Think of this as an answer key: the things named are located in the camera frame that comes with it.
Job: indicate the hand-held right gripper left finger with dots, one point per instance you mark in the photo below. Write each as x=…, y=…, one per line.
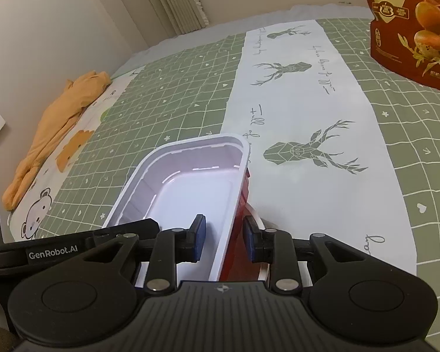
x=199, y=238

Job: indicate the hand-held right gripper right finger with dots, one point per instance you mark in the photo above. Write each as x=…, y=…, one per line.
x=248, y=238

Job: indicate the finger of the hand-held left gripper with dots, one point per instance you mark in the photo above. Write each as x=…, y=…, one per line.
x=132, y=227

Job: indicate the red rectangular plastic container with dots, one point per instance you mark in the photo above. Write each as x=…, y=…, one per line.
x=190, y=198

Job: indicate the white bear print cloth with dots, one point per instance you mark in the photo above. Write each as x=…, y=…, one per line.
x=36, y=212

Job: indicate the orange cloth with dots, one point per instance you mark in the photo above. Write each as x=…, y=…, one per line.
x=55, y=124

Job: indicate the green checked bed sheet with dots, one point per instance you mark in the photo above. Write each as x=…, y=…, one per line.
x=176, y=91

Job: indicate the white curtain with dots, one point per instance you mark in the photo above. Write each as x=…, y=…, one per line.
x=176, y=0

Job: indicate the red snack bag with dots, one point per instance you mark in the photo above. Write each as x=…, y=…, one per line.
x=414, y=25

